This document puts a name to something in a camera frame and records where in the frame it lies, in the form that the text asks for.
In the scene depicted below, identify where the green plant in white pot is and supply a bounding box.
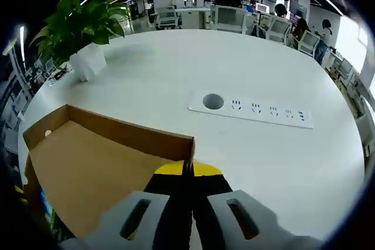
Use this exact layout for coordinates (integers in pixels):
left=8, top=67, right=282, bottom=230
left=29, top=0, right=131, bottom=83

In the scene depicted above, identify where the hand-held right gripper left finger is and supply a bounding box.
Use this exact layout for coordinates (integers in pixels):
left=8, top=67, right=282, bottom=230
left=60, top=160, right=194, bottom=250

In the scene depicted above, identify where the row of white office chairs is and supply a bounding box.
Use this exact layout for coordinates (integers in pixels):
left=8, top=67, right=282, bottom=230
left=155, top=4, right=375, bottom=154

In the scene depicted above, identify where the black cable bundle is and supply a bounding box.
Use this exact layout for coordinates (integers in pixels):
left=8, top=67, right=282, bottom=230
left=46, top=67, right=70, bottom=87

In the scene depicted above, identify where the white table socket panel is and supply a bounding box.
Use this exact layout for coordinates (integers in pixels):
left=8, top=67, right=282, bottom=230
left=186, top=91, right=315, bottom=130

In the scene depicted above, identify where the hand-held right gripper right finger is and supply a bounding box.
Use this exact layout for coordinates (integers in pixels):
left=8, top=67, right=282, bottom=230
left=192, top=161, right=323, bottom=250

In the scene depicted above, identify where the brown cardboard shoe box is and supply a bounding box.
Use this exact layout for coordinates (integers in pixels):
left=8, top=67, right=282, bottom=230
left=22, top=104, right=196, bottom=241

